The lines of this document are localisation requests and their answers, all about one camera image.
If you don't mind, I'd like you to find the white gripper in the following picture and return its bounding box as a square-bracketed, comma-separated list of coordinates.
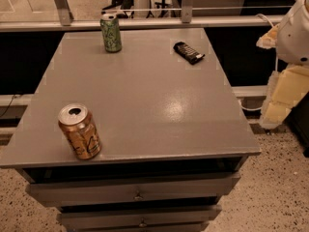
[256, 0, 309, 129]

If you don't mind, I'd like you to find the green soda can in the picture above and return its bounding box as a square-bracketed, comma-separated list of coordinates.
[100, 13, 122, 53]

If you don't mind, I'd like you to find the orange soda can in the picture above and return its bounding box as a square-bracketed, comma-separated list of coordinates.
[58, 103, 101, 160]

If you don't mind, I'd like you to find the grey drawer cabinet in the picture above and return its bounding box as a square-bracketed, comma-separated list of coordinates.
[0, 29, 260, 232]

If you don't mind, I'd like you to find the grey drawer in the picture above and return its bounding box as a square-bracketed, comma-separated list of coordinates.
[59, 205, 221, 230]
[26, 172, 240, 207]

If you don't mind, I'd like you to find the top grey drawer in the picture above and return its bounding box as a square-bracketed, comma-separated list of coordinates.
[26, 172, 240, 207]

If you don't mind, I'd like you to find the white cable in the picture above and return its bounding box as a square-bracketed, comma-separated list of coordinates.
[239, 13, 280, 112]

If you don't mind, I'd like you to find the metal railing frame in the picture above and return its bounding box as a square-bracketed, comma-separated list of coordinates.
[0, 0, 295, 32]

